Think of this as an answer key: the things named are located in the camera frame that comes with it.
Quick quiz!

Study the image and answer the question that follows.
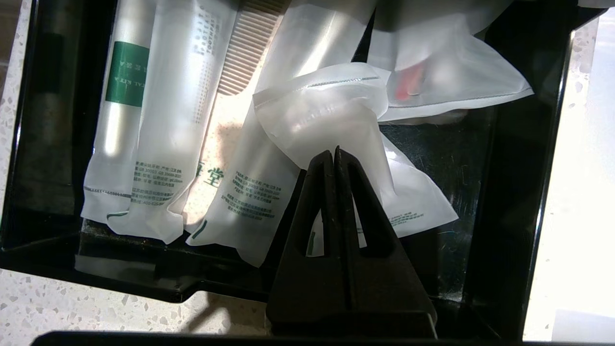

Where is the long clear toothbrush pack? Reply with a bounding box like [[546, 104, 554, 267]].
[[186, 0, 378, 268], [107, 0, 240, 245]]

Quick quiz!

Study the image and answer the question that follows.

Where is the beige comb packet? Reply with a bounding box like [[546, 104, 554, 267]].
[[184, 0, 291, 234]]

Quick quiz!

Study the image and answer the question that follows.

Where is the green label tube packet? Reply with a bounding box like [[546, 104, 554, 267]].
[[81, 0, 157, 226]]

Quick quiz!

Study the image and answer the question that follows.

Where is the red item frosted pouch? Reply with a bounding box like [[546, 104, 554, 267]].
[[368, 0, 535, 122]]

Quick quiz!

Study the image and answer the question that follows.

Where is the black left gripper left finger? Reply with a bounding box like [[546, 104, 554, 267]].
[[265, 150, 344, 337]]

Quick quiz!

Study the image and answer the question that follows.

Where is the small white sachet packet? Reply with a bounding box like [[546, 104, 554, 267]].
[[252, 62, 459, 258]]

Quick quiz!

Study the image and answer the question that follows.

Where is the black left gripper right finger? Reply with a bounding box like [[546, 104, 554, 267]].
[[334, 147, 438, 337]]

